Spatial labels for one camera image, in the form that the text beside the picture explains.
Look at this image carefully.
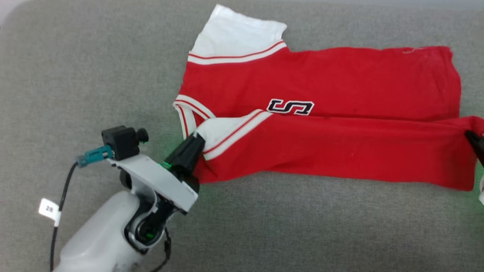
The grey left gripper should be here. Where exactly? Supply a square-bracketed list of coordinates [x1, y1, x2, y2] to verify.
[107, 134, 206, 215]

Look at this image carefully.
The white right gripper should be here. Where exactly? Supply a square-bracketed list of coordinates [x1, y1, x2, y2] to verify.
[465, 130, 484, 205]

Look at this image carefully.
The white paper cable tag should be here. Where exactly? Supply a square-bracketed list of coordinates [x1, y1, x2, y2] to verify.
[38, 198, 61, 227]

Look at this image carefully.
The black cable with teal plug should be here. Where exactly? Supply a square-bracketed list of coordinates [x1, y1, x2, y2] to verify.
[49, 145, 114, 272]

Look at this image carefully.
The thin black cable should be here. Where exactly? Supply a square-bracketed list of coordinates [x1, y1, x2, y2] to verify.
[149, 227, 173, 272]

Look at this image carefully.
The red and white jersey garment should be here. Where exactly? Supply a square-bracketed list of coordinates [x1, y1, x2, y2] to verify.
[173, 4, 484, 191]

